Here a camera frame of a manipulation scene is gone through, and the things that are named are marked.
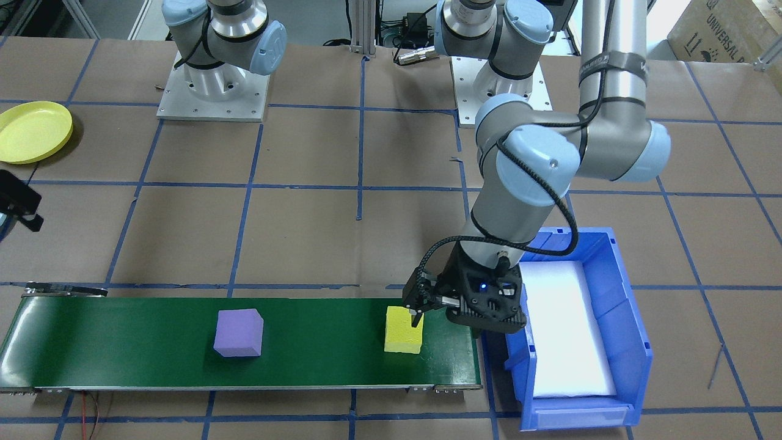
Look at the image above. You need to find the purple foam cube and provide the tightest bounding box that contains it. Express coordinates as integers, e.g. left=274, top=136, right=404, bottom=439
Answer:
left=213, top=308, right=265, bottom=359

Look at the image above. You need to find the green conveyor belt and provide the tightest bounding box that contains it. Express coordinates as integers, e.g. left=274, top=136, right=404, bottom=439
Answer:
left=0, top=282, right=484, bottom=395

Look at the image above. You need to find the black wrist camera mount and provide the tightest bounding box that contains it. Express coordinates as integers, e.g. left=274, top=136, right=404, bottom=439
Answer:
left=444, top=243, right=528, bottom=336

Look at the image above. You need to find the blue plastic storage bin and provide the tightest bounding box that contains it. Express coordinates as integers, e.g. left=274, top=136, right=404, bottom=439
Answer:
left=481, top=227, right=654, bottom=432

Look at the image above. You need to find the brown cardboard box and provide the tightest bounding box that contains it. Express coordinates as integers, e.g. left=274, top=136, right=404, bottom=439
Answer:
left=666, top=0, right=782, bottom=65

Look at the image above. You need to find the silver metal connector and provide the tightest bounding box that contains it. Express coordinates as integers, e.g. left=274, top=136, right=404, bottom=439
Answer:
left=393, top=45, right=438, bottom=66

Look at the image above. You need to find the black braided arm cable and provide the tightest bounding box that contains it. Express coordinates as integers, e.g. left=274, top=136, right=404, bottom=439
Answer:
left=418, top=136, right=580, bottom=288

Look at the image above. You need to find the yellow foam cube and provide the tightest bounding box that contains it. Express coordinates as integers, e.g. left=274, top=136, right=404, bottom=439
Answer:
left=383, top=305, right=426, bottom=356

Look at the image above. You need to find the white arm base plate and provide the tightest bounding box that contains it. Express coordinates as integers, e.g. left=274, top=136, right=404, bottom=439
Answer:
left=156, top=51, right=271, bottom=123
left=449, top=54, right=554, bottom=130

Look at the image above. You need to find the yellow round plate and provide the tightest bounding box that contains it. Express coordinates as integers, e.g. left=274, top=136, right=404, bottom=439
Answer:
left=0, top=100, right=75, bottom=165

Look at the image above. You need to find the red conveyor power wire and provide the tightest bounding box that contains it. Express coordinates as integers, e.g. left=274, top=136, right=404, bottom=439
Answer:
left=76, top=391, right=114, bottom=440

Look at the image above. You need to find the white foam pad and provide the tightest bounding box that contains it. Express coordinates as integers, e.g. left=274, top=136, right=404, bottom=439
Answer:
left=517, top=261, right=618, bottom=400

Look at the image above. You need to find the black power supply box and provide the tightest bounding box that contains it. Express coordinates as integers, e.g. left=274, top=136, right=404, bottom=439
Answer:
left=400, top=11, right=433, bottom=39

